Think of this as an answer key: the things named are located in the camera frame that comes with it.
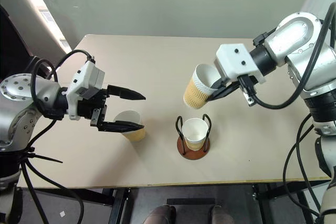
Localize dark bulky object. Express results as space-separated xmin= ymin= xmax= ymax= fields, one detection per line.
xmin=0 ymin=5 xmax=53 ymax=80

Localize dark rounded shape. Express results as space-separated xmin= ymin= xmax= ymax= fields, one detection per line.
xmin=143 ymin=204 xmax=177 ymax=224
xmin=211 ymin=205 xmax=235 ymax=224

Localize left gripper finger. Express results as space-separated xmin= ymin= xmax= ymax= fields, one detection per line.
xmin=98 ymin=120 xmax=146 ymax=133
xmin=107 ymin=84 xmax=147 ymax=101

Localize black robot body cable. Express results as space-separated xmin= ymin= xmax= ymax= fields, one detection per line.
xmin=282 ymin=113 xmax=336 ymax=224

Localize black wire cup holder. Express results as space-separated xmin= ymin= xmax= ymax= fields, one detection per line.
xmin=175 ymin=113 xmax=212 ymax=161

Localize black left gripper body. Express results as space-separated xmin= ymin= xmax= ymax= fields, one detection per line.
xmin=77 ymin=88 xmax=109 ymax=132

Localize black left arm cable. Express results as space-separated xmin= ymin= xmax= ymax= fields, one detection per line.
xmin=19 ymin=49 xmax=96 ymax=224

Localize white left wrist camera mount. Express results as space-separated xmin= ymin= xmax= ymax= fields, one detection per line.
xmin=65 ymin=60 xmax=106 ymax=121

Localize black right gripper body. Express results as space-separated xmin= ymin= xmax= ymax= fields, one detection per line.
xmin=222 ymin=74 xmax=260 ymax=107

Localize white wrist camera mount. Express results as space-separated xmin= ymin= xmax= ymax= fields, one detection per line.
xmin=214 ymin=42 xmax=266 ymax=84
xmin=65 ymin=60 xmax=106 ymax=121

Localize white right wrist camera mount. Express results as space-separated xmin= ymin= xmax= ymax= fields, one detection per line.
xmin=214 ymin=42 xmax=266 ymax=84

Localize window strip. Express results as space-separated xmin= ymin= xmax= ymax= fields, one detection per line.
xmin=39 ymin=7 xmax=73 ymax=51

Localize black table frame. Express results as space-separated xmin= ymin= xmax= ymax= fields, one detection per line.
xmin=17 ymin=179 xmax=331 ymax=224

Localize ribbed brown paper cup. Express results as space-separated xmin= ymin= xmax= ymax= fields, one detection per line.
xmin=183 ymin=63 xmax=223 ymax=110
xmin=113 ymin=110 xmax=146 ymax=143
xmin=181 ymin=118 xmax=208 ymax=152

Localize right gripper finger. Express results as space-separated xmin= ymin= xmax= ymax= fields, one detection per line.
xmin=206 ymin=81 xmax=242 ymax=102
xmin=209 ymin=76 xmax=226 ymax=89

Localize black floor plate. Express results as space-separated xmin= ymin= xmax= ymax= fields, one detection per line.
xmin=166 ymin=197 xmax=217 ymax=206

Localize black zip tie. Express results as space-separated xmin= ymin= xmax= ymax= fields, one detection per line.
xmin=25 ymin=147 xmax=64 ymax=164

